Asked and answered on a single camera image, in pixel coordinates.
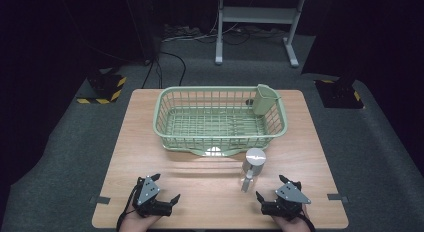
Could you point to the silver metal cup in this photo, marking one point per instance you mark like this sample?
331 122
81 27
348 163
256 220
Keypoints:
252 167

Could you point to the green plastic cutlery holder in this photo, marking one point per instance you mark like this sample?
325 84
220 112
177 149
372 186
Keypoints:
264 100

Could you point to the green plastic dish basket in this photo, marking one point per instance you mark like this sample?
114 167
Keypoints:
213 125

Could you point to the black yellow striped base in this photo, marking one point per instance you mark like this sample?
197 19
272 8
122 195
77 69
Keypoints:
106 88
340 93

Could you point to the small dark object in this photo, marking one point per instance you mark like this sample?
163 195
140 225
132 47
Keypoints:
249 101

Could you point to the person's left hand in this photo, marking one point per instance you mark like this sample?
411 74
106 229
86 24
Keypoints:
137 223

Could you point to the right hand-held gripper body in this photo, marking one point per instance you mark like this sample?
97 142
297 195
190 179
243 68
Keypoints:
290 194

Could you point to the person's right hand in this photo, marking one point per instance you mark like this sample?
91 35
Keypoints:
293 224

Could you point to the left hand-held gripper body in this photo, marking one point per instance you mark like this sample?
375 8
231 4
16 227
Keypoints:
146 191

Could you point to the grey tape strip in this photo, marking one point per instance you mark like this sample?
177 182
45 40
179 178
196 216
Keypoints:
100 200
337 197

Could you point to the grey metal stand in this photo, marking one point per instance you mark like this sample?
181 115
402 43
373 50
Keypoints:
257 14

